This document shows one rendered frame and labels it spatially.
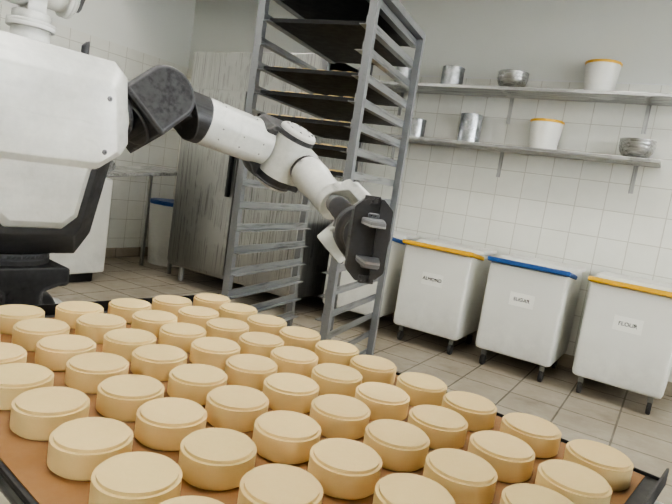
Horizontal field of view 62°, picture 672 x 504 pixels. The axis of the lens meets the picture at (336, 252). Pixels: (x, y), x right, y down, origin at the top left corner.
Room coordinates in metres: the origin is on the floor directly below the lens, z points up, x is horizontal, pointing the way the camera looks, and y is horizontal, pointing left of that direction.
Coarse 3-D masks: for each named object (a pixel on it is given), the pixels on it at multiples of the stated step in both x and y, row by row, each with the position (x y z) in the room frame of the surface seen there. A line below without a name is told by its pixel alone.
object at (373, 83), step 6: (372, 78) 2.18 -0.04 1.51; (372, 84) 2.19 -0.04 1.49; (378, 84) 2.25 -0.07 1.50; (378, 90) 2.28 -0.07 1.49; (384, 90) 2.32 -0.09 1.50; (390, 90) 2.39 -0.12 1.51; (384, 96) 2.40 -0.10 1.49; (390, 96) 2.40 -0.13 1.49; (396, 96) 2.47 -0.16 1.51; (396, 102) 2.51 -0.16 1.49; (402, 102) 2.56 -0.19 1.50
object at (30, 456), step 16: (32, 352) 0.51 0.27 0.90; (64, 384) 0.45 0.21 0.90; (0, 416) 0.38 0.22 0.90; (96, 416) 0.40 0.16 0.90; (496, 416) 0.53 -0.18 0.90; (0, 432) 0.36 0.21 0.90; (0, 448) 0.34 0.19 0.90; (16, 448) 0.34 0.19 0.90; (32, 448) 0.35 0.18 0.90; (144, 448) 0.37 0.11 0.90; (464, 448) 0.45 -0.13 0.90; (560, 448) 0.47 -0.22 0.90; (16, 464) 0.33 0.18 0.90; (32, 464) 0.33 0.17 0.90; (256, 464) 0.37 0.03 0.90; (288, 464) 0.38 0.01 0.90; (304, 464) 0.38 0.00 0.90; (32, 480) 0.31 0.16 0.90; (48, 480) 0.31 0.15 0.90; (64, 480) 0.32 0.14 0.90; (528, 480) 0.41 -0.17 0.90; (640, 480) 0.44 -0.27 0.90; (32, 496) 0.30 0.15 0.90; (48, 496) 0.30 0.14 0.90; (64, 496) 0.30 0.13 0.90; (80, 496) 0.30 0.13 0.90; (208, 496) 0.32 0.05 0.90; (224, 496) 0.33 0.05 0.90; (368, 496) 0.35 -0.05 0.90; (496, 496) 0.38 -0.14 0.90; (624, 496) 0.40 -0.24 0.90
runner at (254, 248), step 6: (234, 246) 2.21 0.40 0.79; (240, 246) 2.25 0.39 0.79; (246, 246) 2.29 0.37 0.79; (252, 246) 2.34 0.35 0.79; (258, 246) 2.38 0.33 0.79; (264, 246) 2.43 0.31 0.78; (270, 246) 2.48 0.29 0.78; (276, 246) 2.53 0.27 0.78; (282, 246) 2.59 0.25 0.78; (288, 246) 2.64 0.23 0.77; (294, 246) 2.70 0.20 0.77; (300, 246) 2.75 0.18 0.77; (306, 246) 2.78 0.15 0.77; (234, 252) 2.21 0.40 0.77; (240, 252) 2.24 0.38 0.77; (246, 252) 2.27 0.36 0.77; (252, 252) 2.30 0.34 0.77; (258, 252) 2.34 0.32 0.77
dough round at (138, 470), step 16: (112, 464) 0.31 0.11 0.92; (128, 464) 0.31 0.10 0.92; (144, 464) 0.31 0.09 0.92; (160, 464) 0.32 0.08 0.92; (176, 464) 0.32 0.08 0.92; (96, 480) 0.29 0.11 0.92; (112, 480) 0.29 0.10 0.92; (128, 480) 0.29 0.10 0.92; (144, 480) 0.30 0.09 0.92; (160, 480) 0.30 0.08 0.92; (176, 480) 0.30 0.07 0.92; (96, 496) 0.29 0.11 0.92; (112, 496) 0.28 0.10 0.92; (128, 496) 0.28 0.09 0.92; (144, 496) 0.28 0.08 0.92; (160, 496) 0.29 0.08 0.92; (176, 496) 0.30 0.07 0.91
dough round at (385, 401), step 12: (360, 384) 0.50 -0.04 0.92; (372, 384) 0.51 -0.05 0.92; (384, 384) 0.51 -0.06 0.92; (360, 396) 0.48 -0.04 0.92; (372, 396) 0.48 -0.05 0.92; (384, 396) 0.48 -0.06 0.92; (396, 396) 0.49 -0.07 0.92; (408, 396) 0.50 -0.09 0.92; (372, 408) 0.47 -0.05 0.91; (384, 408) 0.47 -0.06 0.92; (396, 408) 0.47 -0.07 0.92; (372, 420) 0.47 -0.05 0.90
